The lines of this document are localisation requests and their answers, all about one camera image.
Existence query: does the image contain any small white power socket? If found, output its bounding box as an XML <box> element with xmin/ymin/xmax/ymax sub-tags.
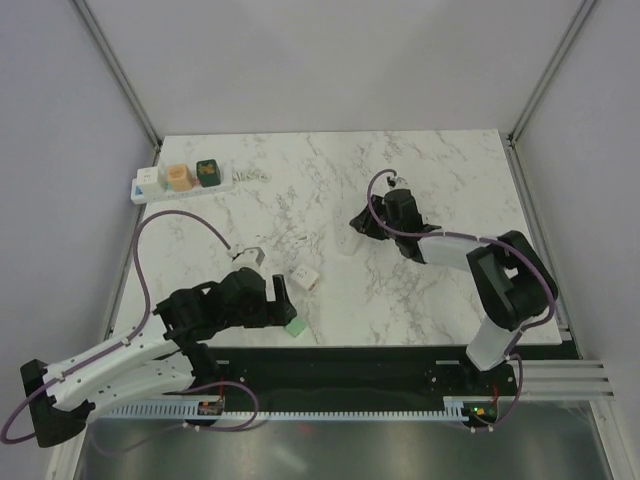
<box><xmin>333</xmin><ymin>201</ymin><xmax>362</xmax><ymax>256</ymax></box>

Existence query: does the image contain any white cube plug orange logo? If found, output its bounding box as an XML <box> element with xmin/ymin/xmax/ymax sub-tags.
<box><xmin>290</xmin><ymin>264</ymin><xmax>320</xmax><ymax>292</ymax></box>

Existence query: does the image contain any green plug adapter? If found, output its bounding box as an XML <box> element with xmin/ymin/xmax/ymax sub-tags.
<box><xmin>284</xmin><ymin>317</ymin><xmax>308</xmax><ymax>338</ymax></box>

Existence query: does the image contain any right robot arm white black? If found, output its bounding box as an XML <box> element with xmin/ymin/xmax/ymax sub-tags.
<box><xmin>349</xmin><ymin>188</ymin><xmax>558</xmax><ymax>394</ymax></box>

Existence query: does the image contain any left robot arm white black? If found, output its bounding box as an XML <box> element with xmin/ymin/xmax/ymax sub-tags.
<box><xmin>20</xmin><ymin>267</ymin><xmax>297</xmax><ymax>448</ymax></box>

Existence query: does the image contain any dark green cube plug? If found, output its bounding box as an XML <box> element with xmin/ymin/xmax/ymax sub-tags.
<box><xmin>196</xmin><ymin>159</ymin><xmax>221</xmax><ymax>188</ymax></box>

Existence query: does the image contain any long white power strip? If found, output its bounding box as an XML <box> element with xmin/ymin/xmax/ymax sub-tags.
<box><xmin>130</xmin><ymin>178</ymin><xmax>234</xmax><ymax>205</ymax></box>

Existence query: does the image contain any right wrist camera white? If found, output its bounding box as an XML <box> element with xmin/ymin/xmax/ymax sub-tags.
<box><xmin>387</xmin><ymin>175</ymin><xmax>410</xmax><ymax>191</ymax></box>

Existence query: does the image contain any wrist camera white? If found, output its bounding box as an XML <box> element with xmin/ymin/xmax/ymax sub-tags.
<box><xmin>387</xmin><ymin>175</ymin><xmax>410</xmax><ymax>191</ymax></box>
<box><xmin>232</xmin><ymin>247</ymin><xmax>265</xmax><ymax>271</ymax></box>

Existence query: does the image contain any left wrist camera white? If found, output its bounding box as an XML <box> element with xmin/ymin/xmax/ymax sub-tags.
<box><xmin>232</xmin><ymin>247</ymin><xmax>265</xmax><ymax>271</ymax></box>

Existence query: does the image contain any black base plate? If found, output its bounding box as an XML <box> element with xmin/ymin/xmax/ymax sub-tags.
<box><xmin>192</xmin><ymin>346</ymin><xmax>516</xmax><ymax>410</ymax></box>

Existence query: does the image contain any right aluminium frame post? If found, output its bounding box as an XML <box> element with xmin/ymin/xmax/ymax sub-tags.
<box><xmin>502</xmin><ymin>0</ymin><xmax>600</xmax><ymax>149</ymax></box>

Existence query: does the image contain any aluminium frame post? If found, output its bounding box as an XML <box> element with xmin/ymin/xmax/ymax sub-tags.
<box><xmin>502</xmin><ymin>0</ymin><xmax>600</xmax><ymax>149</ymax></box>
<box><xmin>69</xmin><ymin>0</ymin><xmax>162</xmax><ymax>153</ymax></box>

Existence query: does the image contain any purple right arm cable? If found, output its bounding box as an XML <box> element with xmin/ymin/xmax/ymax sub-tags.
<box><xmin>366</xmin><ymin>169</ymin><xmax>559</xmax><ymax>434</ymax></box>

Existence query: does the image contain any white slotted cable duct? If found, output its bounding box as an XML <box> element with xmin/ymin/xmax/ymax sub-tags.
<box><xmin>99</xmin><ymin>396</ymin><xmax>516</xmax><ymax>424</ymax></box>

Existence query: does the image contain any aluminium rail profile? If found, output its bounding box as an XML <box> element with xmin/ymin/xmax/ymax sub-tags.
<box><xmin>521</xmin><ymin>360</ymin><xmax>614</xmax><ymax>401</ymax></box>

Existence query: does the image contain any left aluminium frame post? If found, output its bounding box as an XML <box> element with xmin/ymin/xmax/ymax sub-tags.
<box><xmin>69</xmin><ymin>0</ymin><xmax>162</xmax><ymax>153</ymax></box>

